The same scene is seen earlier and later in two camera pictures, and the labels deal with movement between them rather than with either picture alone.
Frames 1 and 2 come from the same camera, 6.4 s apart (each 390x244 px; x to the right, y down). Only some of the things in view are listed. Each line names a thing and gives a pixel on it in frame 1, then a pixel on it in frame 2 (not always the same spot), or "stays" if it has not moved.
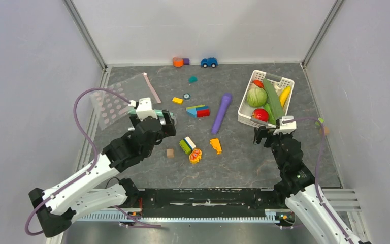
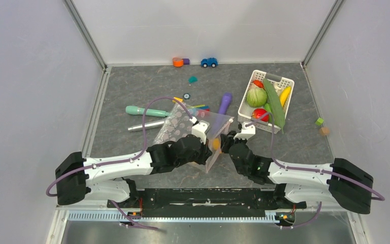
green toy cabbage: (256, 96) stays
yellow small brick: (177, 100) stays
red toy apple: (260, 114) stays
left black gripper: (168, 128) to (205, 153)
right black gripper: (262, 131) to (227, 140)
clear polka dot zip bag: (110, 108) to (179, 124)
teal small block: (193, 80) stays
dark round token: (186, 96) stays
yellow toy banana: (284, 94) stays
